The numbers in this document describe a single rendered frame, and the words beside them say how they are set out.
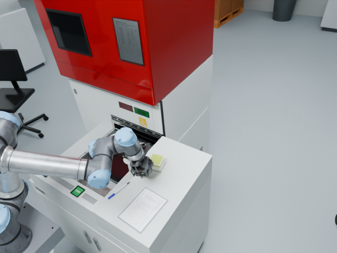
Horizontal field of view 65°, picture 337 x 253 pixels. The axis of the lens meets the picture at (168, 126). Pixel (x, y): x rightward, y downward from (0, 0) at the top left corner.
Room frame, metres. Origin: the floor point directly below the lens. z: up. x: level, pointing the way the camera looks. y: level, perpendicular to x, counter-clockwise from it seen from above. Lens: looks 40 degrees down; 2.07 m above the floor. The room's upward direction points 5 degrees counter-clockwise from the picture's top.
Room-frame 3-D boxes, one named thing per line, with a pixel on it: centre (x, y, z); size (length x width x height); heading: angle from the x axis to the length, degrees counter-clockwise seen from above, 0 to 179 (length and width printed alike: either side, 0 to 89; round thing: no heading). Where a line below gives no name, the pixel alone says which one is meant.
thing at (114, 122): (1.37, 0.23, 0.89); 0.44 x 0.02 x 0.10; 54
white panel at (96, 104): (1.49, 0.36, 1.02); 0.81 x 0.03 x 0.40; 54
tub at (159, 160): (0.99, 0.08, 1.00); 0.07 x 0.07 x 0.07; 66
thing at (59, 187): (0.94, 0.61, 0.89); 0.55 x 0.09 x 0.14; 54
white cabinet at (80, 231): (1.06, 0.34, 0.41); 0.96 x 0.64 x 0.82; 54
